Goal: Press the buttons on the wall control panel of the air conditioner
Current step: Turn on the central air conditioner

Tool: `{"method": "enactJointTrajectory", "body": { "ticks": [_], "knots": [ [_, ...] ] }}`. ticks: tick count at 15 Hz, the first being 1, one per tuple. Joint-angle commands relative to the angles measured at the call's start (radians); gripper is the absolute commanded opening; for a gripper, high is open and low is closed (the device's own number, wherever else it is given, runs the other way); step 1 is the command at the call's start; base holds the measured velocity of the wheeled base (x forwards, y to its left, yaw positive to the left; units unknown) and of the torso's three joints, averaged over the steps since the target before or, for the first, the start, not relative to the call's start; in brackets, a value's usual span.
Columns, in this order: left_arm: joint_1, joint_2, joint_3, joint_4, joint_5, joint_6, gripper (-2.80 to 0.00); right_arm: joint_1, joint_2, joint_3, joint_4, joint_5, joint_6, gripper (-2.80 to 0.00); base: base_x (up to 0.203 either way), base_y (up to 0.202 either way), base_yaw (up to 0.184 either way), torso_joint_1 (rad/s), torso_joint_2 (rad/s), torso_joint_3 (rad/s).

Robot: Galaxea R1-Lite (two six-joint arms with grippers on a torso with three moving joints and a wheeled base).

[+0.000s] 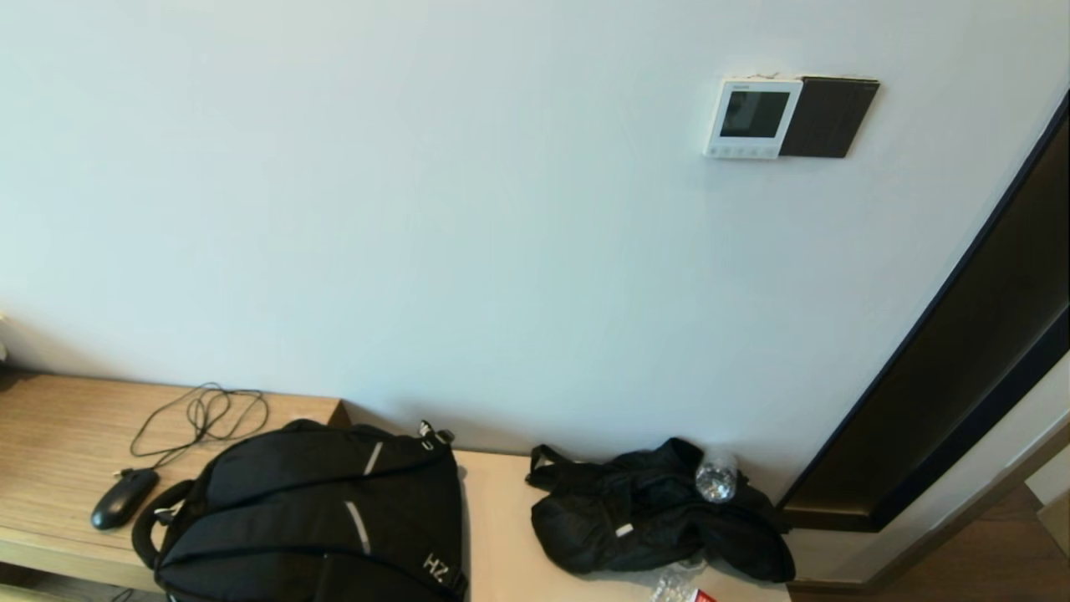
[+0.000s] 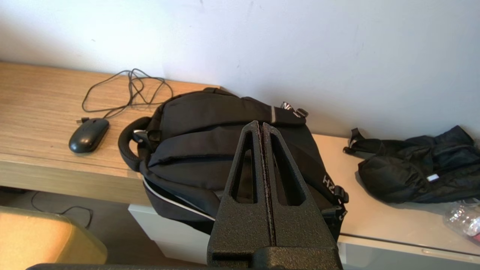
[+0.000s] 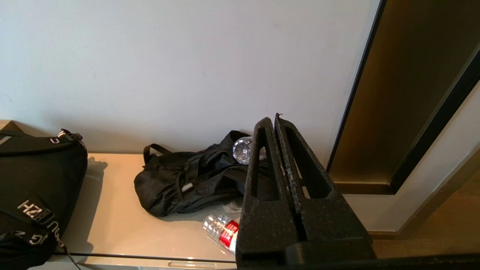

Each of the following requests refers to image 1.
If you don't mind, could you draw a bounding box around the white wall thermostat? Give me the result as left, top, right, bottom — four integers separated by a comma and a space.
704, 78, 803, 160

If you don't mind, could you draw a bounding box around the black crumpled cloth bag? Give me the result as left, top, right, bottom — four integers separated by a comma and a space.
525, 436, 797, 584

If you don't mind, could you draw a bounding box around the clear empty plastic bottle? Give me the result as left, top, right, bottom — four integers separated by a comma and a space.
695, 456, 738, 504

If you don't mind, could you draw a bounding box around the black backpack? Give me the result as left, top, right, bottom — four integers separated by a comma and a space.
131, 418, 469, 602

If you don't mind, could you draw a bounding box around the crumpled plastic wrapper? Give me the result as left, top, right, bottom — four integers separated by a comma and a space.
652, 569, 718, 602

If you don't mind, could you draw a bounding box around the black computer mouse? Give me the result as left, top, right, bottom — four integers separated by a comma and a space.
90, 468, 160, 531

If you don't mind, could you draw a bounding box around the black wall switch panel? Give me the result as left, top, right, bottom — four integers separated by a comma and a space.
779, 76, 880, 159

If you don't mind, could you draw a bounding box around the thin black mouse cable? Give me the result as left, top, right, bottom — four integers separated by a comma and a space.
130, 383, 270, 474

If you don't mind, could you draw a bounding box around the dark brown door frame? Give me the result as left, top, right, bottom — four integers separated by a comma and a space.
777, 88, 1070, 533

